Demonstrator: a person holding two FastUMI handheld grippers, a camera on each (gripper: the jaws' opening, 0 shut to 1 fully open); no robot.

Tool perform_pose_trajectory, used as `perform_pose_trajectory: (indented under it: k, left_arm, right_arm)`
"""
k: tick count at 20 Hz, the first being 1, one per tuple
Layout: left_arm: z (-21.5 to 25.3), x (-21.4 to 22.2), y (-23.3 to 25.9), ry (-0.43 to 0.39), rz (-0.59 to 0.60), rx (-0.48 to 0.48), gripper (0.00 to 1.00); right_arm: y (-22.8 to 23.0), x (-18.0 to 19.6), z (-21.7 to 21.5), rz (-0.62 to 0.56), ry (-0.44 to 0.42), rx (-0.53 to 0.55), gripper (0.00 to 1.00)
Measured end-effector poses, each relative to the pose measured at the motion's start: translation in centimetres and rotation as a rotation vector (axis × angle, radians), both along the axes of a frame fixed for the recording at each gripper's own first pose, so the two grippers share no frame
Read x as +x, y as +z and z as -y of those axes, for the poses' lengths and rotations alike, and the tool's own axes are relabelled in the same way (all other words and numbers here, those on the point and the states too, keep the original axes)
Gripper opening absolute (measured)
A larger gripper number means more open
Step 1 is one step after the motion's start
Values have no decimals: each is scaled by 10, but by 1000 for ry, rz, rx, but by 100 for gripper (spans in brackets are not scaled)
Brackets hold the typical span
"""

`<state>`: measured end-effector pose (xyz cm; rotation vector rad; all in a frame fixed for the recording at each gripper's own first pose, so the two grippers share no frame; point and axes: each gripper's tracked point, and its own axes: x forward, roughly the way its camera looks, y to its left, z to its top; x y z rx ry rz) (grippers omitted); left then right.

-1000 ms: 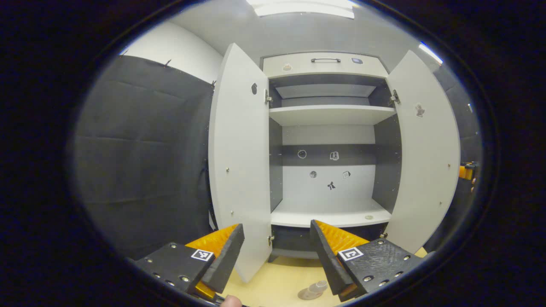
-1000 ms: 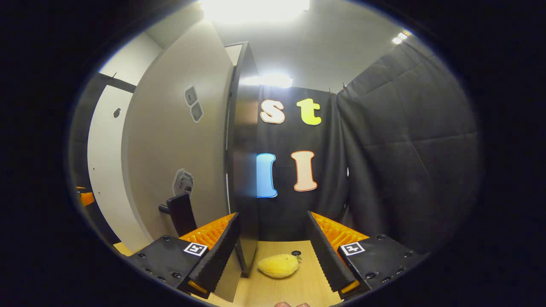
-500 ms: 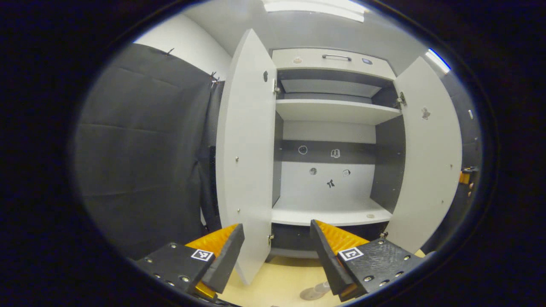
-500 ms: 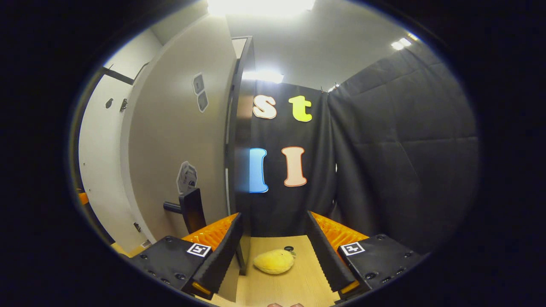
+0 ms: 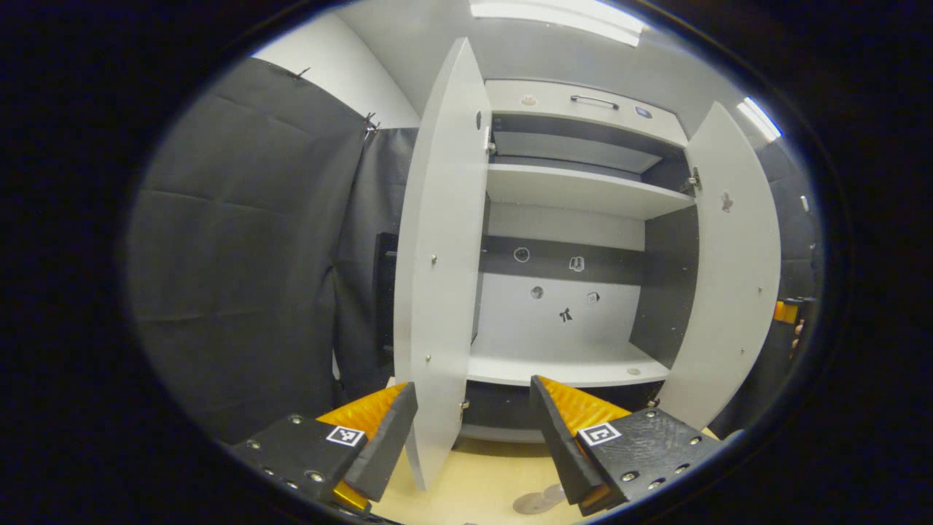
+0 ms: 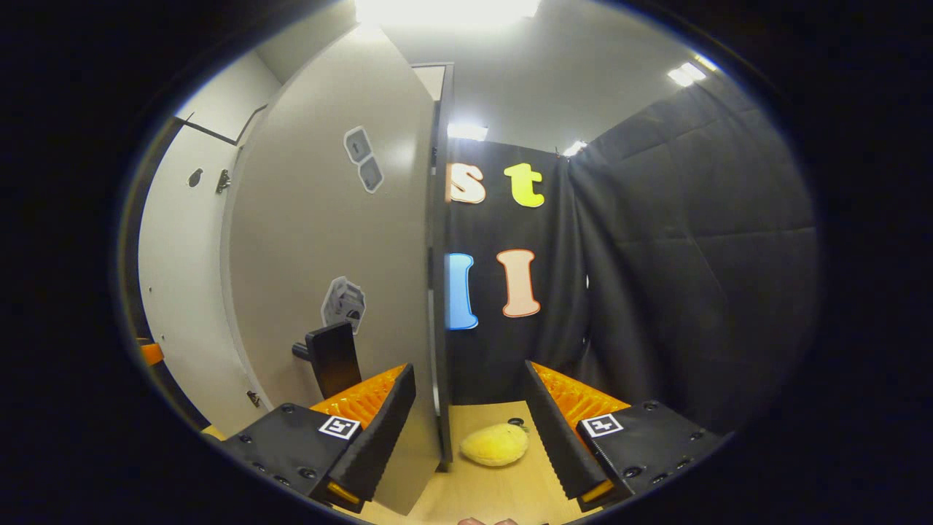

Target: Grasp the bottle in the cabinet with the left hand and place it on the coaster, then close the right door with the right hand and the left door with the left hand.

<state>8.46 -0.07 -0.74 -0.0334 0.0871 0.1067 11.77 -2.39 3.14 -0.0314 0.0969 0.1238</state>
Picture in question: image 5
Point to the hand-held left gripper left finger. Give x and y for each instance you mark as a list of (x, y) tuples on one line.
[(383, 452)]

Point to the grey cabinet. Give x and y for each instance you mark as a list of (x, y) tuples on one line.
[(561, 226)]

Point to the grey cabinet door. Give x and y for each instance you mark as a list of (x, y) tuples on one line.
[(437, 292), (729, 292)]

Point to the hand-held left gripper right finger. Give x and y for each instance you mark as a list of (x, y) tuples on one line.
[(565, 445)]

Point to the round grey coaster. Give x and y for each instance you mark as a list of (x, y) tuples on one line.
[(528, 504)]

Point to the small ceiling light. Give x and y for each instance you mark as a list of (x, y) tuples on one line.
[(759, 120)]

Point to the black stand pole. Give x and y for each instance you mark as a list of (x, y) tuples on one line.
[(804, 203)]

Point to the long ceiling light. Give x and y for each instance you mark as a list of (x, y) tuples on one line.
[(561, 18)]

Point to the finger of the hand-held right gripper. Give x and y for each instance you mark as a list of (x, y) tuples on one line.
[(783, 311)]

